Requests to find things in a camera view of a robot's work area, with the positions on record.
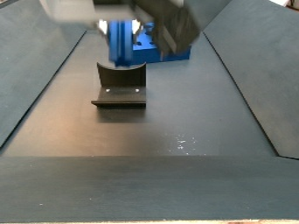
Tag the blue star-profile bar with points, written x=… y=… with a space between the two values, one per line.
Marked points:
x=120 y=43

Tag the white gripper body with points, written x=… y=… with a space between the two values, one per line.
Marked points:
x=175 y=26

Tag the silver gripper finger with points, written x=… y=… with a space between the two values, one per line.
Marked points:
x=103 y=28
x=136 y=29

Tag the blue shape-sorter block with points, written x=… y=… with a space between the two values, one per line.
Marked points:
x=146 y=52

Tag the black curved fixture stand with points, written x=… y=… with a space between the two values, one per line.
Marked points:
x=122 y=87

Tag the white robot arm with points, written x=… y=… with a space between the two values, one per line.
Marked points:
x=88 y=11

